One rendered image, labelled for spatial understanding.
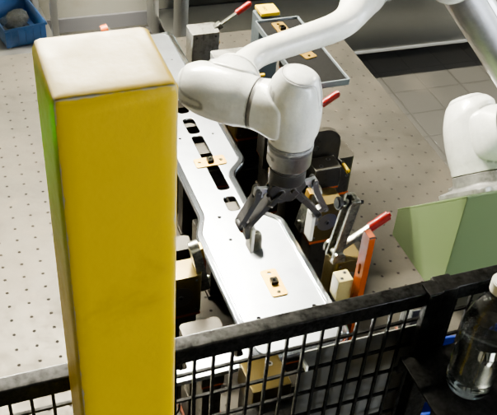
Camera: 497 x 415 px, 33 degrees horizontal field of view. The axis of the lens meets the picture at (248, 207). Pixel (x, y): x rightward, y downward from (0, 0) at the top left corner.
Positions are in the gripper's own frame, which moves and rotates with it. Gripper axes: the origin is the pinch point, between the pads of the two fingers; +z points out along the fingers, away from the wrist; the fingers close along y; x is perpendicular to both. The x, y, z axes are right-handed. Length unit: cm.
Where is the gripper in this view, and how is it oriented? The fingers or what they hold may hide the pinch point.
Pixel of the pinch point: (279, 239)
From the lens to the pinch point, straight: 182.3
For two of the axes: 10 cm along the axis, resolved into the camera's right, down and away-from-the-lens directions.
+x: 3.4, 6.2, -7.1
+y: -9.4, 1.7, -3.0
